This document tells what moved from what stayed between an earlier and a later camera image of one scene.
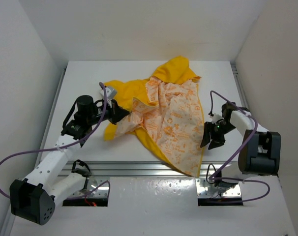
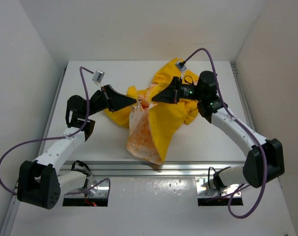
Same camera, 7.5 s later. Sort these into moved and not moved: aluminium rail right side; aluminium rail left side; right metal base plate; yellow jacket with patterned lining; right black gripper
Moved: yellow jacket with patterned lining; right black gripper
Not moved: aluminium rail left side; right metal base plate; aluminium rail right side
